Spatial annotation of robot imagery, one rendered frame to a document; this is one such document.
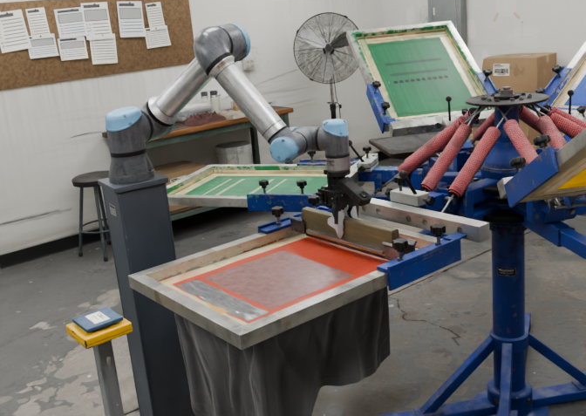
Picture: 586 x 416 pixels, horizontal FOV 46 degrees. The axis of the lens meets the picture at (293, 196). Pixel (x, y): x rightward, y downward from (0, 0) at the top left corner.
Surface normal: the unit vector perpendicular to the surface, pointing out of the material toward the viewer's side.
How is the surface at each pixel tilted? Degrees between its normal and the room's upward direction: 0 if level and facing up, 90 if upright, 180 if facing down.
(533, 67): 89
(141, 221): 90
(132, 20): 88
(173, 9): 90
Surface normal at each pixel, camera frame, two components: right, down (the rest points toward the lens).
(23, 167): 0.62, 0.15
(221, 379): -0.66, 0.29
